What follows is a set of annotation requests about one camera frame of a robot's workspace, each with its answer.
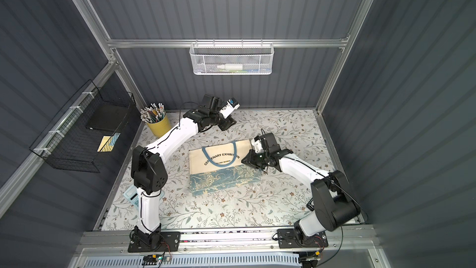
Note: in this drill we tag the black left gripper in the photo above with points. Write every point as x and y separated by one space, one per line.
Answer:
226 122

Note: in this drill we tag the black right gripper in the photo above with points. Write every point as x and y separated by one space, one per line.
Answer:
255 158

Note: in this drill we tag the cream canvas tote bag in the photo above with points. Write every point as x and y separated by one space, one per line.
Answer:
220 167

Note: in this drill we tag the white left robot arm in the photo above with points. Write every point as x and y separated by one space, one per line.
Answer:
148 168

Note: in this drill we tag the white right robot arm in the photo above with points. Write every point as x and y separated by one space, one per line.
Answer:
333 205

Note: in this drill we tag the white bottle in basket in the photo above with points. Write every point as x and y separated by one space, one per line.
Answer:
230 67

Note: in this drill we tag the yellow pencil cup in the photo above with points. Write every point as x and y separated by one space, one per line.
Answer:
160 128

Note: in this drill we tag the bundle of pencils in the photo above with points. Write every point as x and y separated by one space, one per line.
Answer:
153 114

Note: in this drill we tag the black handheld scanner device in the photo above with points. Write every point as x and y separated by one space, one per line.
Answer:
310 205

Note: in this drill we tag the black notebook in basket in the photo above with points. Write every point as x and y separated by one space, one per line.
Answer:
108 118

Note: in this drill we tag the yellow sticky note pad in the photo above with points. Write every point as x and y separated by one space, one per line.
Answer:
107 143

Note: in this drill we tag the teal desk calculator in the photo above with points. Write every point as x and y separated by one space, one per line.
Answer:
133 197

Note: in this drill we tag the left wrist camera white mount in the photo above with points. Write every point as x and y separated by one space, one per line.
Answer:
230 106

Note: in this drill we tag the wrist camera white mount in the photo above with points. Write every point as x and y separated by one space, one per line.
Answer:
257 145
230 106

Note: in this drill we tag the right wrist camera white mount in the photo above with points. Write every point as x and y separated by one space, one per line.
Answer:
257 145

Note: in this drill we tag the white wire wall basket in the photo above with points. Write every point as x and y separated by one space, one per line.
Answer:
257 58

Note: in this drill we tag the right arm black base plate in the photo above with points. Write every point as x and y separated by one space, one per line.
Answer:
297 239

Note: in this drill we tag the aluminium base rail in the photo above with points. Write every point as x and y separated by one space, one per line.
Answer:
229 240

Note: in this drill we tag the black wire side basket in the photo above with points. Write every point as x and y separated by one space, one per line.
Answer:
72 147

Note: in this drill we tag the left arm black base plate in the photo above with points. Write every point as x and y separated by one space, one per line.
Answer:
153 243

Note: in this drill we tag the white perforated cable duct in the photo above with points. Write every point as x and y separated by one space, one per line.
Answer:
230 260

